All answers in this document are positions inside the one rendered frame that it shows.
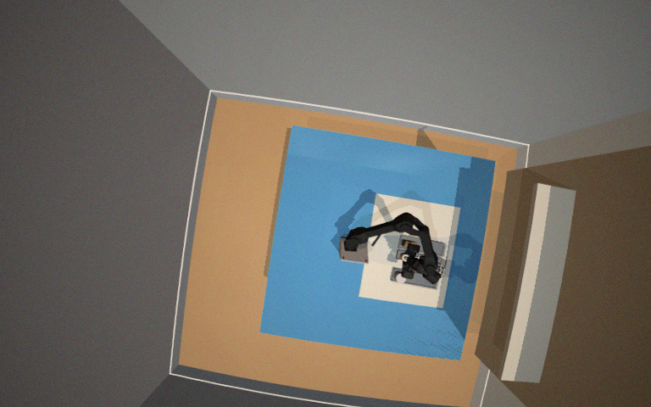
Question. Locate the grey cylinder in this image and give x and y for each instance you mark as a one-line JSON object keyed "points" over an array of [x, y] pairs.
{"points": [[399, 278]]}

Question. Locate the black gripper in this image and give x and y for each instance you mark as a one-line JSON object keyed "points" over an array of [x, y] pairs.
{"points": [[411, 252]]}

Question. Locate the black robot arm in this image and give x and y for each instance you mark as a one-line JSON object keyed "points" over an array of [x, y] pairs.
{"points": [[402, 223]]}

